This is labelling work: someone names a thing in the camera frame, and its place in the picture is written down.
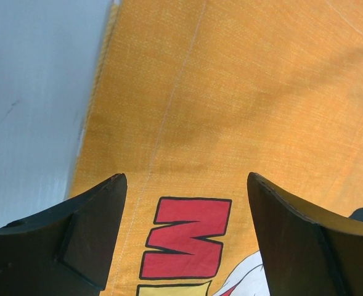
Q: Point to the orange cartoon mouse cloth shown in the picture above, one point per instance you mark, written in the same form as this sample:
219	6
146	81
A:
192	96

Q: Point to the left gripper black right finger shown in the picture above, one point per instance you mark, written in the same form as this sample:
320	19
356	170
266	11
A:
305	249

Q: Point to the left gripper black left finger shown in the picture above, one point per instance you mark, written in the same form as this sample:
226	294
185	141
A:
66	249

